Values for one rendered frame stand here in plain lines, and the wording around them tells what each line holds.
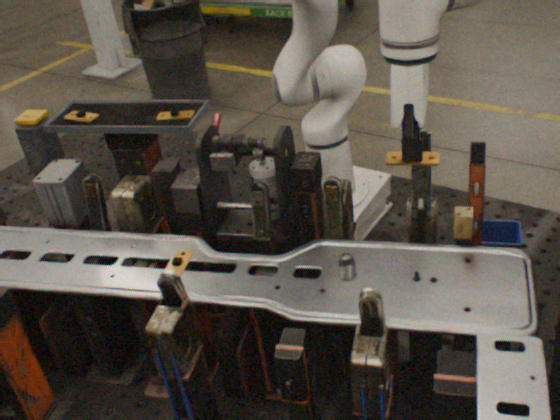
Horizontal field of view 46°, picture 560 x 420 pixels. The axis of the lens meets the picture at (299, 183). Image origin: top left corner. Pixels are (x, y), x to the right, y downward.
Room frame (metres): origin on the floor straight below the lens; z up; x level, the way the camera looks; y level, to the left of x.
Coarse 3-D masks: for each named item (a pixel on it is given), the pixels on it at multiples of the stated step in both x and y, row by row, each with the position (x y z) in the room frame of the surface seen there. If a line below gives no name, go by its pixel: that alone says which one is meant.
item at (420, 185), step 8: (424, 136) 1.05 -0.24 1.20; (424, 144) 1.01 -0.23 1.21; (416, 168) 1.04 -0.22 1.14; (424, 168) 1.04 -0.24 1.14; (416, 176) 1.04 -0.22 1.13; (424, 176) 1.04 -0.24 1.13; (416, 184) 1.04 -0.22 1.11; (424, 184) 1.03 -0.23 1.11; (416, 192) 1.03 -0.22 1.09; (424, 192) 1.03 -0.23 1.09
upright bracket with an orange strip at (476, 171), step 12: (480, 144) 1.01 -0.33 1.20; (480, 156) 1.01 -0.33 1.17; (480, 168) 1.01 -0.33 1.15; (480, 180) 1.01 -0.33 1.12; (468, 192) 1.01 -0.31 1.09; (480, 192) 1.01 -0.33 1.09; (468, 204) 1.01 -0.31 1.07; (480, 204) 1.01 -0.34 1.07; (480, 216) 1.01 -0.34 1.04; (480, 228) 1.01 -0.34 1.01; (480, 240) 1.01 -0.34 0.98
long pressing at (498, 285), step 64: (128, 256) 1.08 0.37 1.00; (192, 256) 1.05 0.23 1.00; (256, 256) 1.02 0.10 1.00; (320, 256) 1.00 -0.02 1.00; (384, 256) 0.97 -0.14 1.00; (448, 256) 0.95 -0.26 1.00; (512, 256) 0.92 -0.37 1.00; (320, 320) 0.83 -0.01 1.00; (448, 320) 0.78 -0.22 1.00; (512, 320) 0.76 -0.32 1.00
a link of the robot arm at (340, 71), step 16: (336, 48) 1.51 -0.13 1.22; (352, 48) 1.51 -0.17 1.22; (320, 64) 1.46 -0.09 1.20; (336, 64) 1.46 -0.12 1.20; (352, 64) 1.47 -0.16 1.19; (320, 80) 1.44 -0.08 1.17; (336, 80) 1.45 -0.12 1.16; (352, 80) 1.46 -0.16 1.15; (320, 96) 1.45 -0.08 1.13; (336, 96) 1.47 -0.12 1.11; (352, 96) 1.46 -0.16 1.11; (320, 112) 1.50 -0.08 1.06; (336, 112) 1.47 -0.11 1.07; (304, 128) 1.49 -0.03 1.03; (320, 128) 1.46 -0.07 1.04; (336, 128) 1.46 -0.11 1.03; (320, 144) 1.46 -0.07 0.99; (336, 144) 1.46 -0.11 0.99
